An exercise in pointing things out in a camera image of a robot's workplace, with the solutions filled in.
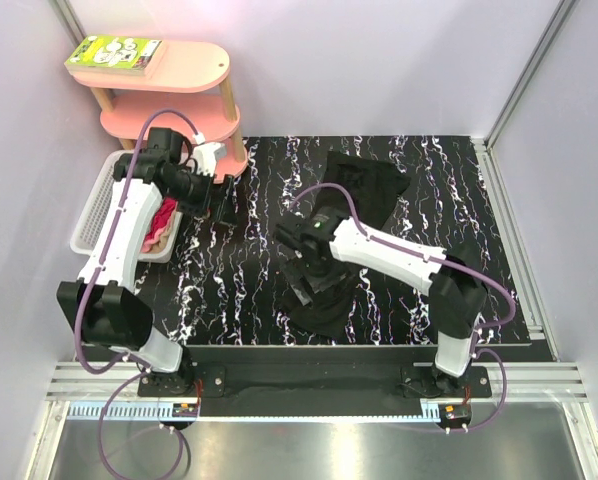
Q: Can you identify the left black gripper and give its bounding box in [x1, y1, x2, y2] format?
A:
[166, 165, 237, 225]

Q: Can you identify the black printed t shirt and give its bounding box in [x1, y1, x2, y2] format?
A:
[273, 151, 411, 341]

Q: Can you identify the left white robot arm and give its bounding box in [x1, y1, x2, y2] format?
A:
[57, 128, 234, 396]

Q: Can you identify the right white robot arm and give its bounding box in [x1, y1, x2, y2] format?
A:
[273, 207, 487, 397]

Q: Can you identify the magenta t shirt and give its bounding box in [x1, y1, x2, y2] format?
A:
[152, 198, 177, 230]

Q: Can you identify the black marbled table mat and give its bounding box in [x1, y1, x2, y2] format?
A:
[135, 135, 517, 346]

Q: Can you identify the beige t shirt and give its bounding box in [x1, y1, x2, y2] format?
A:
[141, 220, 177, 255]

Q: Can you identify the pink t shirt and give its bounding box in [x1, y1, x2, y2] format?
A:
[141, 214, 175, 253]

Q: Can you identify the pink three tier shelf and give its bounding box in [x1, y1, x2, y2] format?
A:
[73, 40, 248, 183]

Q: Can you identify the white plastic laundry basket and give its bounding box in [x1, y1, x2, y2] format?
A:
[70, 150, 183, 264]

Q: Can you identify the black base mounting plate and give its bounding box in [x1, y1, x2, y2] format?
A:
[138, 346, 492, 421]

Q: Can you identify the green cover book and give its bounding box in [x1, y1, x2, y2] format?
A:
[64, 35, 167, 77]

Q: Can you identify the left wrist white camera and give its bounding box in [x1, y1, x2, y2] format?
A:
[192, 133, 227, 177]

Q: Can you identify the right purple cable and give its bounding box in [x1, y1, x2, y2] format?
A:
[288, 183, 518, 434]

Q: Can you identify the purple cable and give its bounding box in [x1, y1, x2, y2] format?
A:
[288, 183, 518, 434]
[73, 108, 205, 479]

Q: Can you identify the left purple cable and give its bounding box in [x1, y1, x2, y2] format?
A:
[73, 108, 205, 479]

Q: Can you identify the white slotted cable duct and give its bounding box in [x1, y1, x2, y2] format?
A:
[67, 401, 200, 422]

